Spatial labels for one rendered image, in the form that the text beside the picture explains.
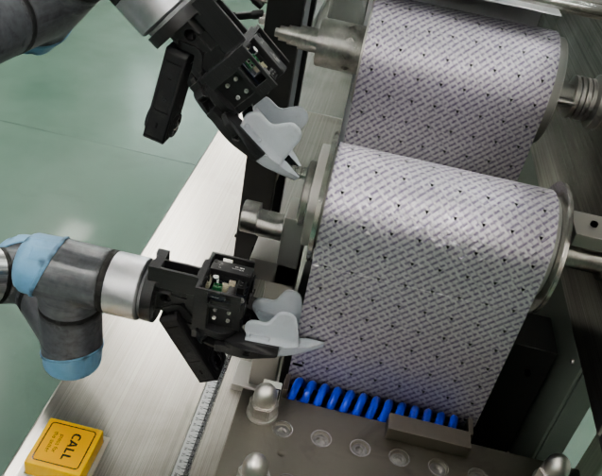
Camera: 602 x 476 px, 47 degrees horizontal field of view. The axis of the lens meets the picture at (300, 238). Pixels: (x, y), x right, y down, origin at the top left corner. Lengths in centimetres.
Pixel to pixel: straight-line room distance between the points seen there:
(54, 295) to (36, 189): 225
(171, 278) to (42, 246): 16
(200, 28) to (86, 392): 52
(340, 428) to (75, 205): 228
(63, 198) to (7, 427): 116
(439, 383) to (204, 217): 65
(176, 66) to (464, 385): 48
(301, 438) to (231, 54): 42
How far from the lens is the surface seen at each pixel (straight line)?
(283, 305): 82
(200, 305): 78
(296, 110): 78
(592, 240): 78
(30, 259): 84
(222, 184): 144
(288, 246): 84
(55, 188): 309
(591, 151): 99
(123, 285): 81
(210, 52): 74
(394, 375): 85
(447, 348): 81
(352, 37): 94
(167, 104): 76
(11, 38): 71
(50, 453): 92
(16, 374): 229
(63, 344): 89
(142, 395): 100
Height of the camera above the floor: 165
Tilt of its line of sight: 35 degrees down
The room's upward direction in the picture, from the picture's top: 11 degrees clockwise
